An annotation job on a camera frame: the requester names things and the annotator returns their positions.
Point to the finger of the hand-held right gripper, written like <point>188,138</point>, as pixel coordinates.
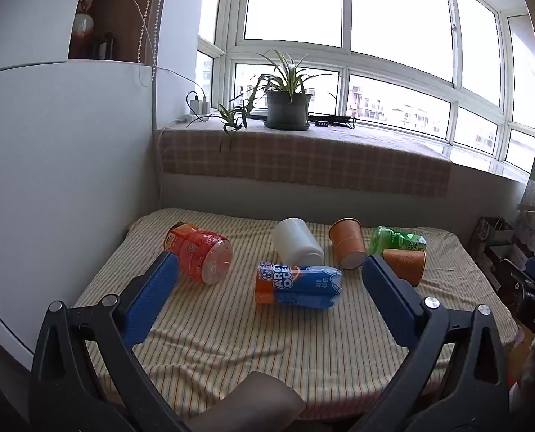
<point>519,279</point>

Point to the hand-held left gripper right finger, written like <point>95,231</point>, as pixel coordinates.
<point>391,306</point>

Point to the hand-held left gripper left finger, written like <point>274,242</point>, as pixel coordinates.
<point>152,297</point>

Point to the orange paper cup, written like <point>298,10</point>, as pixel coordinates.
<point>404,263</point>
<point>346,240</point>

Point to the white plastic cup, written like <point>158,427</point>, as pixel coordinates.
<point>294,240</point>

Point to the paper bag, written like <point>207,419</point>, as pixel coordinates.
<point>490,234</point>

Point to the red plastic bottle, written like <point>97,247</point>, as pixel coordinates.
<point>195,247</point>

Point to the green plastic bottle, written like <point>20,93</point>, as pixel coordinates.
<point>386,238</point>

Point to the striped table cloth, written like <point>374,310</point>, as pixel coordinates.
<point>213,333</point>

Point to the blue and orange bottle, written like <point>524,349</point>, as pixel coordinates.
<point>308,285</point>

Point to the brown chair back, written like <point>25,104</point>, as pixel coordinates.
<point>258,400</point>

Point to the checked sill cloth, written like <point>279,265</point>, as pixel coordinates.
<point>317,162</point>

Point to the white power strip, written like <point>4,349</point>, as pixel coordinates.
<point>191,118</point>

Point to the white cabinet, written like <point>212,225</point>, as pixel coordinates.
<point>47,144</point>

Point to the small green plant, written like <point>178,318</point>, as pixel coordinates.
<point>231,119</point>

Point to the white charger plug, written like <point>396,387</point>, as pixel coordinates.
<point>194,107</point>
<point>204,105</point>

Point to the black flat device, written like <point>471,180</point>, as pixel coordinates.
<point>330,120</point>

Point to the potted green plant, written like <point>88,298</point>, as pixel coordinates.
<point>287,108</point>

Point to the decorated vase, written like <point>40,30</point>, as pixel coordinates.
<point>82,27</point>

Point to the white window frame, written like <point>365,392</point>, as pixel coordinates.
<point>346,60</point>

